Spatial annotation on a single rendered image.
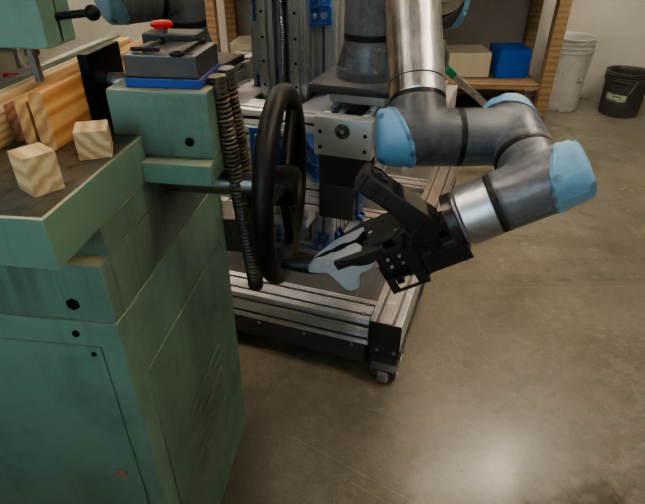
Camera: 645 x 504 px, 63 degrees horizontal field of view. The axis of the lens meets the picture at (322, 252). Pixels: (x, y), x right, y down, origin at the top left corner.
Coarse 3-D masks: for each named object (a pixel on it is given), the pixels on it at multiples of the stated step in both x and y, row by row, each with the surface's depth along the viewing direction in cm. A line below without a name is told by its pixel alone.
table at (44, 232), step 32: (0, 160) 62; (64, 160) 62; (96, 160) 62; (128, 160) 66; (160, 160) 70; (192, 160) 70; (0, 192) 55; (64, 192) 55; (96, 192) 59; (128, 192) 67; (0, 224) 51; (32, 224) 51; (64, 224) 54; (96, 224) 60; (0, 256) 53; (32, 256) 53; (64, 256) 54
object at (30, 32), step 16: (0, 0) 65; (16, 0) 64; (32, 0) 64; (48, 0) 66; (64, 0) 69; (0, 16) 66; (16, 16) 65; (32, 16) 65; (48, 16) 66; (0, 32) 67; (16, 32) 66; (32, 32) 66; (48, 32) 67; (64, 32) 70; (16, 48) 68; (32, 48) 67; (48, 48) 67
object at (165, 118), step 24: (120, 96) 67; (144, 96) 66; (168, 96) 66; (192, 96) 66; (120, 120) 69; (144, 120) 68; (168, 120) 68; (192, 120) 67; (216, 120) 70; (144, 144) 70; (168, 144) 70; (192, 144) 69; (216, 144) 70
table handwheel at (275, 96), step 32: (288, 96) 69; (288, 128) 78; (256, 160) 63; (288, 160) 77; (192, 192) 79; (224, 192) 77; (256, 192) 63; (288, 192) 74; (256, 224) 64; (288, 224) 82; (256, 256) 68; (288, 256) 83
